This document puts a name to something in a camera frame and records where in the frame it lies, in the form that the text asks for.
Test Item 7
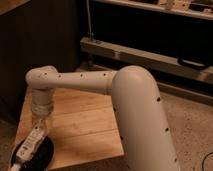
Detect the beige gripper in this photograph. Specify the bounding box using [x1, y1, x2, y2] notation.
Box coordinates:
[31, 103, 54, 133]

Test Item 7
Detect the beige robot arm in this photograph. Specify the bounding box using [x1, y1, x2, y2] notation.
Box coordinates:
[26, 66, 181, 171]

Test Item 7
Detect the black ceramic bowl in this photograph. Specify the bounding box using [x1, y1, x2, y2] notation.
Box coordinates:
[9, 137, 54, 171]

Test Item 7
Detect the wooden table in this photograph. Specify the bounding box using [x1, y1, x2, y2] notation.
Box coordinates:
[7, 85, 125, 171]

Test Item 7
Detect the dark wooden cabinet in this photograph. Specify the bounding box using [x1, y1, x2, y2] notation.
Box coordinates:
[0, 0, 79, 123]

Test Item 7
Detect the metal pole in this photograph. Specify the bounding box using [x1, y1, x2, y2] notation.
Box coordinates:
[86, 0, 94, 41]

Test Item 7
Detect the wooden shelf beam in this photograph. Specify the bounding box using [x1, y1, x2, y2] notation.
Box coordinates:
[80, 37, 213, 85]

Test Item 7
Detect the upper wooden shelf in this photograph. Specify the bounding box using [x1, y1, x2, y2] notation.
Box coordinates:
[93, 0, 213, 21]

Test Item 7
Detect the black handle object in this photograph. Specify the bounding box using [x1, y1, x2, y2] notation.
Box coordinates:
[177, 58, 209, 70]

